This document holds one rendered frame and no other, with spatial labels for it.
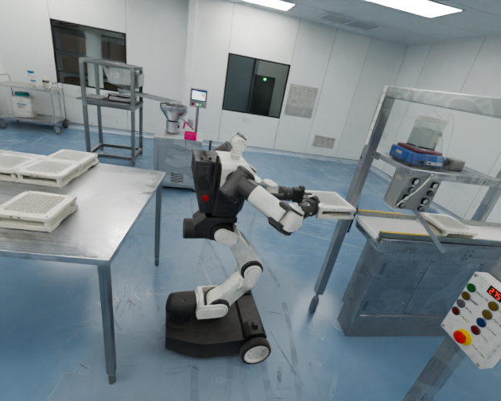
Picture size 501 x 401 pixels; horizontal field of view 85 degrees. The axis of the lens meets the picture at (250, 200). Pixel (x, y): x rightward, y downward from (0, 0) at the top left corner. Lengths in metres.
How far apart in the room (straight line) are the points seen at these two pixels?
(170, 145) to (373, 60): 5.28
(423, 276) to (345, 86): 5.60
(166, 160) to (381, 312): 3.01
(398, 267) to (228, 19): 5.64
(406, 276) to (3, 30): 7.40
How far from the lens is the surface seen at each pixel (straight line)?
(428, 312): 2.63
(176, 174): 3.95
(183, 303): 1.85
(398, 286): 2.24
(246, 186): 1.16
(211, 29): 6.52
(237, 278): 1.82
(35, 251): 1.43
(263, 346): 1.93
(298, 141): 7.05
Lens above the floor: 1.68
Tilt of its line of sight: 25 degrees down
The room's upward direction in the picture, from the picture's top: 11 degrees clockwise
